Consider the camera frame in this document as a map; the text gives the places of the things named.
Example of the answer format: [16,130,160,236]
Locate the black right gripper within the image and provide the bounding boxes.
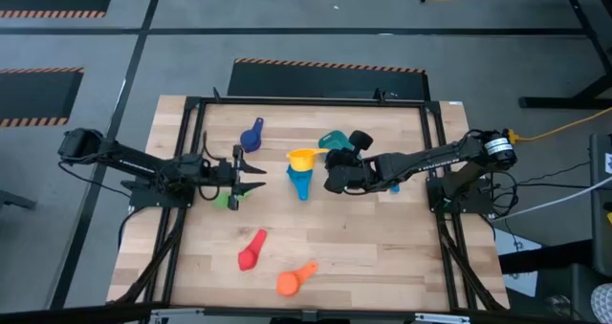
[322,129,380,195]

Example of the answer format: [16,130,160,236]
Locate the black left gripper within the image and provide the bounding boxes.
[208,144,268,212]

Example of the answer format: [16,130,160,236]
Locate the teal plastic basket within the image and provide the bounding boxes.
[317,129,363,162]

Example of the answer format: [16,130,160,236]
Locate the yellow measuring cup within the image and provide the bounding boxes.
[285,146,331,172]

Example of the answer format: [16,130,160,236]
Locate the green measuring cup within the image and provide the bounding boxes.
[211,189,252,210]

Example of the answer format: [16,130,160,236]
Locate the navy blue measuring cup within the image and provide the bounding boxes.
[239,117,266,154]

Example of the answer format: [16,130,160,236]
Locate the cyan measuring cup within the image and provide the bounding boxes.
[285,164,316,203]

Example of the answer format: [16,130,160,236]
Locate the red measuring cup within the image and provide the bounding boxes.
[237,227,269,272]

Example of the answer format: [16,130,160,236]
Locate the orange measuring cup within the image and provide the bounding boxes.
[275,260,319,298]

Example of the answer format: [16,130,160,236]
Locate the white sheet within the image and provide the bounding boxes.
[494,227,541,297]

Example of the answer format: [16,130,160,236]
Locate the black stand base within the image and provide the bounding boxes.
[518,0,612,110]

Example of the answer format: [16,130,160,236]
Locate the black crossbeam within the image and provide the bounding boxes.
[0,302,612,324]

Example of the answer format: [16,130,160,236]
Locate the grey chair leg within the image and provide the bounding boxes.
[0,188,38,211]

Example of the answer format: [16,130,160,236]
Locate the black box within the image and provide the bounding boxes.
[499,240,612,324]

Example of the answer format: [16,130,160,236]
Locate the dark cabinet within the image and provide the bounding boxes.
[588,132,612,277]

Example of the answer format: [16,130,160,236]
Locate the patterned white ball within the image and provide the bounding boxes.
[590,283,612,324]

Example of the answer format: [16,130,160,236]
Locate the black aluminium table frame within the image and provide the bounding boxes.
[107,87,511,315]

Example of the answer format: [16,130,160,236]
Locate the silver aluminium bracket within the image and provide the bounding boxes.
[413,313,472,324]
[150,308,207,324]

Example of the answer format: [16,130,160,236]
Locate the yellow extension cord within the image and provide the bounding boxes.
[506,106,612,146]

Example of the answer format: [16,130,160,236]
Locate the black power cables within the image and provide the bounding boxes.
[472,132,594,223]

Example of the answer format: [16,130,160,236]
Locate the white floor cable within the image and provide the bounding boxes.
[492,174,612,221]

